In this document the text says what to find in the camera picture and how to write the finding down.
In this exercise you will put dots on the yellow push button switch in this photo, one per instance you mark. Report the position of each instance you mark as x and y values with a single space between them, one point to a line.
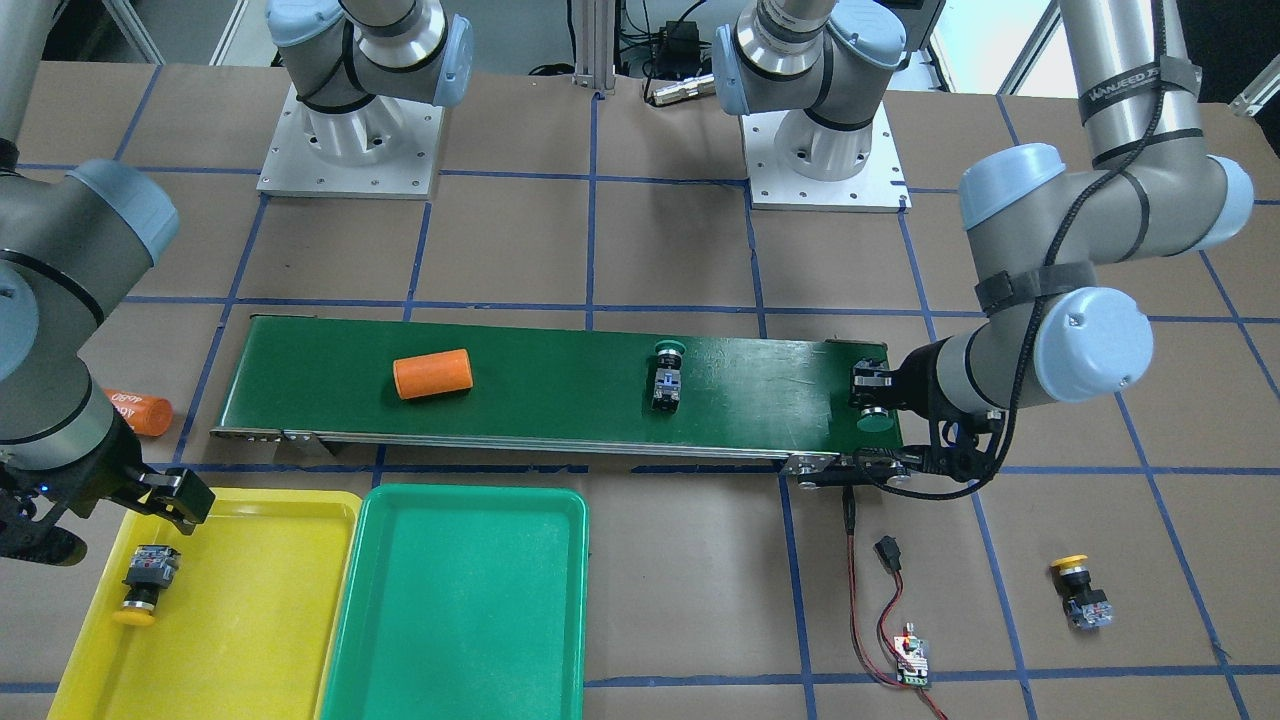
152 569

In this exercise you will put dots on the small controller circuit board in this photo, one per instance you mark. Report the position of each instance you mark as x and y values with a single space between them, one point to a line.
910 653

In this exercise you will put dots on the black power adapter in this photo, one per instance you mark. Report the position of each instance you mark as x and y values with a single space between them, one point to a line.
677 51

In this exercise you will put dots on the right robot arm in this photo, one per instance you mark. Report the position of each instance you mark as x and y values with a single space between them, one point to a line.
72 250

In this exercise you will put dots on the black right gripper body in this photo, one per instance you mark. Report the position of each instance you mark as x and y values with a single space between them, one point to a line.
97 465

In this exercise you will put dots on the aluminium frame post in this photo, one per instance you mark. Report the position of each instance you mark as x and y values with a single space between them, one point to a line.
594 39

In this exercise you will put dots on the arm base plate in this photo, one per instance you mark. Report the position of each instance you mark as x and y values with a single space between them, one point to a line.
388 150
830 165

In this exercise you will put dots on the green plastic tray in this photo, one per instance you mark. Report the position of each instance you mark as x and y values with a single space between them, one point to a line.
463 602

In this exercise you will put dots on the orange cylinder with 4680 print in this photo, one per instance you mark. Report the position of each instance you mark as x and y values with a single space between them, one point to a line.
147 415

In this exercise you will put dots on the yellow plastic tray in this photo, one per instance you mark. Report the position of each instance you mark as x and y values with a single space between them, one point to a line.
244 632

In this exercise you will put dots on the plain orange cylinder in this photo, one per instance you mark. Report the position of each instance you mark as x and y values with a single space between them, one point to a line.
429 375

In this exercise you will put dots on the green conveyor belt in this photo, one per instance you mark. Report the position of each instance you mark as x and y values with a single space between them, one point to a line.
548 390

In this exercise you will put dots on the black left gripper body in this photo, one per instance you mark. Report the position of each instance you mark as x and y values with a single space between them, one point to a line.
918 381

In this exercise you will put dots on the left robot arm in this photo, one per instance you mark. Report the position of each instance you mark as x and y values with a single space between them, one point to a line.
1037 231

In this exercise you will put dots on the green push button switch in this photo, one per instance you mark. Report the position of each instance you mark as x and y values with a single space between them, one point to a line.
871 393

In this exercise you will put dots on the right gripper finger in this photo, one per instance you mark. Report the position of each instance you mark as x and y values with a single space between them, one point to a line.
187 522

